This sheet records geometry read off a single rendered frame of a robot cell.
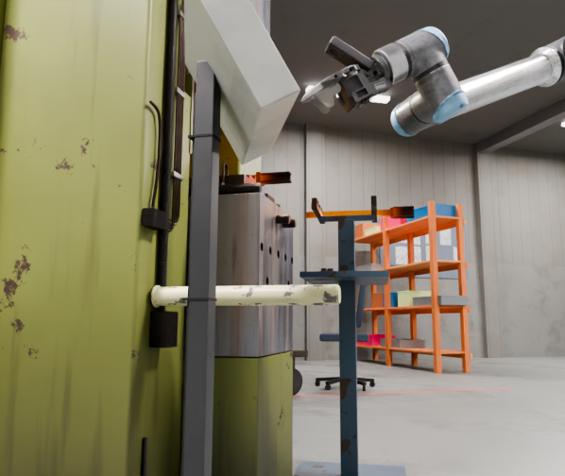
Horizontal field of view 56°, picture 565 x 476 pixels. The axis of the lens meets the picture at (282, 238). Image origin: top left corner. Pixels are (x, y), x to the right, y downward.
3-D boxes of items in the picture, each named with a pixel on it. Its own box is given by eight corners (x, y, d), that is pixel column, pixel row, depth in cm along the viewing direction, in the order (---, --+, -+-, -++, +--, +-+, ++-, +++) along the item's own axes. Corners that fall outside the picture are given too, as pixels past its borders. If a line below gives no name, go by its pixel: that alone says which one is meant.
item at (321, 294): (341, 307, 119) (341, 283, 120) (337, 306, 114) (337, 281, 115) (161, 307, 130) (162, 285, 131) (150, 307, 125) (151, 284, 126)
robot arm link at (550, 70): (553, 47, 169) (380, 108, 146) (586, 26, 157) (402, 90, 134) (568, 81, 169) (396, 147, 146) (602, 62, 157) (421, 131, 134)
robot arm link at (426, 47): (458, 53, 126) (437, 15, 126) (416, 74, 123) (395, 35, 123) (438, 69, 135) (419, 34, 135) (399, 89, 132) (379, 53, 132)
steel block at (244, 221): (293, 349, 177) (293, 217, 184) (258, 357, 141) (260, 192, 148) (140, 347, 191) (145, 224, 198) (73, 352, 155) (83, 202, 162)
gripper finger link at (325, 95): (315, 113, 119) (349, 96, 121) (301, 91, 119) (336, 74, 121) (311, 119, 122) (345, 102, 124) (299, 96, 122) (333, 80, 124)
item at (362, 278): (386, 284, 217) (386, 280, 218) (388, 276, 178) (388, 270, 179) (313, 285, 223) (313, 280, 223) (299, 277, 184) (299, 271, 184)
